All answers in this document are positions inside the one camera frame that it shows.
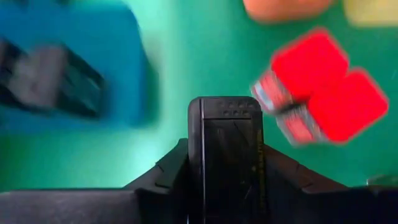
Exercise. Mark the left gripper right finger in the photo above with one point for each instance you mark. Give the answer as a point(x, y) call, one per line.
point(295, 193)

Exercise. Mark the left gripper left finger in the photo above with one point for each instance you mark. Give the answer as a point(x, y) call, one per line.
point(164, 186)

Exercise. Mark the pink cube blocks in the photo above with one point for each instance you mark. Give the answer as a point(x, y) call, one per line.
point(311, 62)
point(348, 105)

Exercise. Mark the green table mat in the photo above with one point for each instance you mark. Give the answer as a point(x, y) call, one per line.
point(202, 62)

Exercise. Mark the blue plastic bin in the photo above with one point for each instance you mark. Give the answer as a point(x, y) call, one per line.
point(102, 37)

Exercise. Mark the orange plastic bin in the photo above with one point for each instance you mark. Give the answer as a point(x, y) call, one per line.
point(286, 9)

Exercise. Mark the yellow-green plastic bin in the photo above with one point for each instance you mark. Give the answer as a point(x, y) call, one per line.
point(373, 12)

